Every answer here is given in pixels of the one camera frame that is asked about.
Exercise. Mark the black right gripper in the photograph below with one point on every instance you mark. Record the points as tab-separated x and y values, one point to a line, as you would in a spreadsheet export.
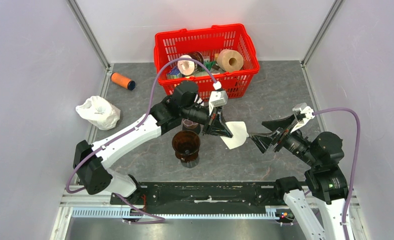
264	141

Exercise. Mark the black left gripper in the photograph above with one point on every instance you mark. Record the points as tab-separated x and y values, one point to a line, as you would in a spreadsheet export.
215	125

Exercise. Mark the white paper coffee filter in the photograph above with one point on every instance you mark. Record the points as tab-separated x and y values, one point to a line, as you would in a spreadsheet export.
239	132

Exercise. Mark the brown plastic coffee dripper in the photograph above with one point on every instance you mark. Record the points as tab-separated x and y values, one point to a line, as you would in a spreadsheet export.
186	145

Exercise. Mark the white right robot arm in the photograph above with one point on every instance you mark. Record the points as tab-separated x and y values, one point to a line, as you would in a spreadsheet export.
325	180

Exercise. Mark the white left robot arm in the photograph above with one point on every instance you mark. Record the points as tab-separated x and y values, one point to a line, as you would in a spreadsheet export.
92	161

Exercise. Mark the red and black coffee server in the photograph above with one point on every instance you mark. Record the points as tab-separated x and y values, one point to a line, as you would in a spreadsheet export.
189	125

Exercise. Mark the small glass measuring beaker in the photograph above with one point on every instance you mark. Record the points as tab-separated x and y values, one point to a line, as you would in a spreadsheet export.
190	164

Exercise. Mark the green packet in basket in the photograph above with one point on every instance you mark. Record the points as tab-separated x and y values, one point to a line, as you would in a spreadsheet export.
212	66

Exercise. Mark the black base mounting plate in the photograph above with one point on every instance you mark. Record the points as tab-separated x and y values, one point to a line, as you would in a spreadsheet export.
211	197

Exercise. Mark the beige tape roll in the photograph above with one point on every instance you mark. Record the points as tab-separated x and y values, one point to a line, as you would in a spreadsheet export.
230	60

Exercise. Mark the blue small box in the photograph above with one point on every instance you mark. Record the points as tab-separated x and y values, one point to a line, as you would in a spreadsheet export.
174	73

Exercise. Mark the red plastic shopping basket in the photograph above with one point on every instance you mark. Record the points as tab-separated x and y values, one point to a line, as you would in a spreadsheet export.
170	45

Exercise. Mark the orange cylindrical bottle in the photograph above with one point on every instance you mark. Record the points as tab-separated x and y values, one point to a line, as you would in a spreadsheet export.
123	81

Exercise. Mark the white crumpled plastic bag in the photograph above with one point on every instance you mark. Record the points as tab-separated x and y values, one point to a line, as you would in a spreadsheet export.
99	112

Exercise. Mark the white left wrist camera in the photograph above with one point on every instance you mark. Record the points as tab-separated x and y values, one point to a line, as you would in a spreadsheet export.
218	97

